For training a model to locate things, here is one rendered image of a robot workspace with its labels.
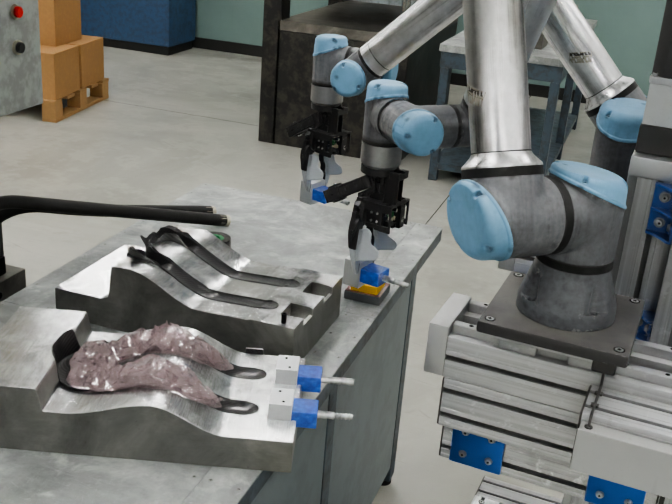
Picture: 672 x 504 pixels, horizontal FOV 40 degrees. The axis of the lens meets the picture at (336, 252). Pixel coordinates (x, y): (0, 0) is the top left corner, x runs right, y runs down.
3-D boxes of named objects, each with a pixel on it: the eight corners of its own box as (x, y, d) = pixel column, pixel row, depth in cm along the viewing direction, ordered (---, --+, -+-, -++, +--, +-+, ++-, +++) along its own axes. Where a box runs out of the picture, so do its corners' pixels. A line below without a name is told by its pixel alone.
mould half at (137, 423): (303, 385, 163) (307, 330, 159) (290, 473, 139) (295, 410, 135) (23, 361, 164) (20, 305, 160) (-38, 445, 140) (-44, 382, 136)
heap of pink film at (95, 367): (236, 360, 158) (237, 319, 155) (220, 416, 142) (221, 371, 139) (86, 347, 158) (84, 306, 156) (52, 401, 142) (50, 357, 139)
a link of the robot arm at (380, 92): (379, 88, 159) (359, 77, 166) (373, 150, 163) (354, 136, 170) (419, 87, 162) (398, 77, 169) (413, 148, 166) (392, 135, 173)
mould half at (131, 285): (339, 316, 190) (344, 255, 185) (291, 373, 167) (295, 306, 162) (126, 268, 204) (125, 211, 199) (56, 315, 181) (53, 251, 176)
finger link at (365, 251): (369, 281, 171) (380, 233, 170) (342, 272, 174) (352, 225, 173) (377, 279, 174) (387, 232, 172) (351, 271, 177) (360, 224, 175)
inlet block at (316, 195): (354, 211, 219) (356, 190, 217) (340, 216, 216) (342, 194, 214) (313, 197, 227) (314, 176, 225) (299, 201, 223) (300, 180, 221)
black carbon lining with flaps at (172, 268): (303, 290, 184) (306, 246, 180) (271, 323, 170) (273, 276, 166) (149, 257, 194) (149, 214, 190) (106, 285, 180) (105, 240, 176)
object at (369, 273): (413, 294, 177) (416, 269, 175) (400, 303, 173) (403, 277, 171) (355, 275, 183) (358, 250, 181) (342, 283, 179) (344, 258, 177)
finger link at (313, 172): (315, 196, 215) (323, 157, 213) (296, 189, 218) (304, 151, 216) (323, 196, 217) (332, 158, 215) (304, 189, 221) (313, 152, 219)
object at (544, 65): (578, 128, 694) (600, 3, 659) (542, 200, 527) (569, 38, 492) (486, 114, 714) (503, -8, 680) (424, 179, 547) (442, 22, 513)
